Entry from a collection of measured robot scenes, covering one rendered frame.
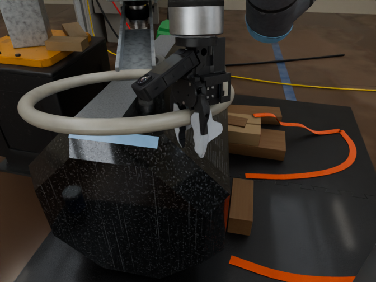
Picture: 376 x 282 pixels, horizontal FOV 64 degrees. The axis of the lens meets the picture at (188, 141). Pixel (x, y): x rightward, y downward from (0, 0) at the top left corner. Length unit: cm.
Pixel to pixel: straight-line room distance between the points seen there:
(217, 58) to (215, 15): 8
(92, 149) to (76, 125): 49
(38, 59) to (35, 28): 23
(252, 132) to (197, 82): 156
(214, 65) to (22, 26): 149
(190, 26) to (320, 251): 143
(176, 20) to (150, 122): 17
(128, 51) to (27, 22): 89
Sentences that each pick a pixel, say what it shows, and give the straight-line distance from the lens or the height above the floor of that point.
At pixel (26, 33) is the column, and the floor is 85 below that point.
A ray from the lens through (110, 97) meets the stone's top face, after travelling 119.
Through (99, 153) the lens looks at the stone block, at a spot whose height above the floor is 74.
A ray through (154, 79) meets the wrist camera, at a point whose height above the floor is 115.
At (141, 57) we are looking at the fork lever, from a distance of 108.
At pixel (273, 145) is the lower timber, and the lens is 213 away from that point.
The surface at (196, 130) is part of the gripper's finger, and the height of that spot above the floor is 105.
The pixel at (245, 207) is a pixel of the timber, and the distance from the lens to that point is 164.
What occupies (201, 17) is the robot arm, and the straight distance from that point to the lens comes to 49.
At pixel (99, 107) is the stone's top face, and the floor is 80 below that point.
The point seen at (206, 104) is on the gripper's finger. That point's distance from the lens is 51.
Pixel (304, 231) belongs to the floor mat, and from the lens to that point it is 177.
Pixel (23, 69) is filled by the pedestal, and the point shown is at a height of 74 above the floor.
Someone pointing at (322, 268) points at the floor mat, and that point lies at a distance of 168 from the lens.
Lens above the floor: 135
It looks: 36 degrees down
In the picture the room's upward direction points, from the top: straight up
